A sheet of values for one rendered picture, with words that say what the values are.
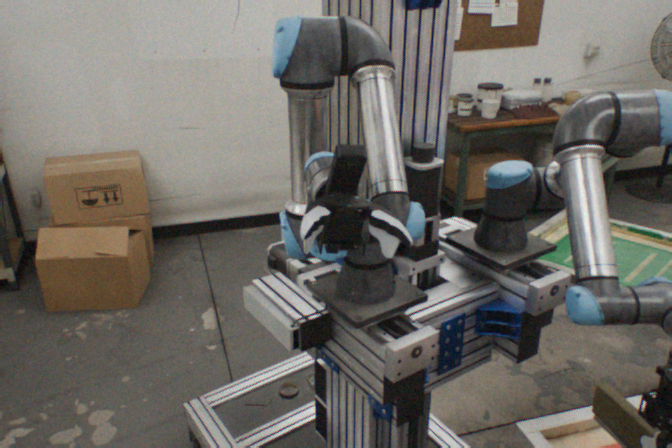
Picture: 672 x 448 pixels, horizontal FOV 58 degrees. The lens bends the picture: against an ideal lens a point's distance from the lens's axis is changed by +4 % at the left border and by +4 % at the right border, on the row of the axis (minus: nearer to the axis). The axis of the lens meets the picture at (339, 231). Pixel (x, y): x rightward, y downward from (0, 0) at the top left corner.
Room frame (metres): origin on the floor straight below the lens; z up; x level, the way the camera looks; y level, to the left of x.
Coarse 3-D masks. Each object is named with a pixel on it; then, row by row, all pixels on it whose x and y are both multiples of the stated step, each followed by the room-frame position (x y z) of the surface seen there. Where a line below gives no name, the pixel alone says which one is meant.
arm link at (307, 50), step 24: (288, 24) 1.23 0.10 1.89; (312, 24) 1.24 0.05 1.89; (336, 24) 1.24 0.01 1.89; (288, 48) 1.21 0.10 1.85; (312, 48) 1.21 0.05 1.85; (336, 48) 1.22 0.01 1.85; (288, 72) 1.22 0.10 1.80; (312, 72) 1.21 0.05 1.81; (336, 72) 1.24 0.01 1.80; (288, 96) 1.25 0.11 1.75; (312, 96) 1.23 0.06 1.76; (288, 120) 1.26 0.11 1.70; (312, 120) 1.23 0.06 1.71; (312, 144) 1.23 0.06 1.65; (288, 216) 1.24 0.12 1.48; (288, 240) 1.21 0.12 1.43
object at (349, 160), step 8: (344, 144) 0.83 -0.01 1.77; (336, 152) 0.83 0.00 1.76; (344, 152) 0.82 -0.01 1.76; (352, 152) 0.82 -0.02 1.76; (360, 152) 0.82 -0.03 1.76; (336, 160) 0.82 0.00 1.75; (344, 160) 0.82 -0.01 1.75; (352, 160) 0.82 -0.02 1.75; (360, 160) 0.82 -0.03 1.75; (336, 168) 0.83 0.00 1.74; (344, 168) 0.83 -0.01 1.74; (352, 168) 0.82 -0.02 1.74; (360, 168) 0.83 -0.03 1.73; (328, 176) 0.87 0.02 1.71; (336, 176) 0.84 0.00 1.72; (344, 176) 0.84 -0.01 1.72; (352, 176) 0.84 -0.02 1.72; (360, 176) 0.84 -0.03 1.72; (328, 184) 0.86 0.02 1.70; (336, 184) 0.85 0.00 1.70; (344, 184) 0.85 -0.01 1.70; (352, 184) 0.85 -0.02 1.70; (328, 192) 0.86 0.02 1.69
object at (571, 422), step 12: (588, 408) 1.17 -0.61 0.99; (528, 420) 1.13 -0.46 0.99; (540, 420) 1.13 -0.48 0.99; (552, 420) 1.13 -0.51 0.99; (564, 420) 1.13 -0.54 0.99; (576, 420) 1.13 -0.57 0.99; (588, 420) 1.14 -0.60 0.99; (516, 432) 1.11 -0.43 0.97; (528, 432) 1.09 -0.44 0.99; (540, 432) 1.10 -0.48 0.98; (552, 432) 1.11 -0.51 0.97; (564, 432) 1.12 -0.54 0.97; (576, 432) 1.13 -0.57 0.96; (528, 444) 1.07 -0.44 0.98; (540, 444) 1.05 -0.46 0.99
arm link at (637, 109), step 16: (624, 96) 1.23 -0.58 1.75; (640, 96) 1.23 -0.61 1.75; (656, 96) 1.23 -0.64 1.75; (624, 112) 1.20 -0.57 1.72; (640, 112) 1.20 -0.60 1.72; (656, 112) 1.20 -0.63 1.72; (624, 128) 1.20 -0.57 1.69; (640, 128) 1.20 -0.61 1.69; (656, 128) 1.20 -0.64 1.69; (608, 144) 1.21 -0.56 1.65; (624, 144) 1.22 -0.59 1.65; (640, 144) 1.22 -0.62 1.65; (656, 144) 1.22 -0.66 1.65; (608, 160) 1.32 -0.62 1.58; (544, 176) 1.53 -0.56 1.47; (560, 176) 1.47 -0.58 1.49; (544, 192) 1.52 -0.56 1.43; (560, 192) 1.49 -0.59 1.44; (544, 208) 1.56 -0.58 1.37
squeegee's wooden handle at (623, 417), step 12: (600, 384) 1.07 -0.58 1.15; (600, 396) 1.06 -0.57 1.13; (612, 396) 1.04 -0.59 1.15; (600, 408) 1.05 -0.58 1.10; (612, 408) 1.02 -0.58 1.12; (624, 408) 1.00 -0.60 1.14; (636, 408) 1.00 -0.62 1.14; (612, 420) 1.02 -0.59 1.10; (624, 420) 0.99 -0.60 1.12; (636, 420) 0.97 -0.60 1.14; (624, 432) 0.98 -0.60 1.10; (636, 432) 0.96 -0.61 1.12; (648, 432) 0.94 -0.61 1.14; (636, 444) 0.95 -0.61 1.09
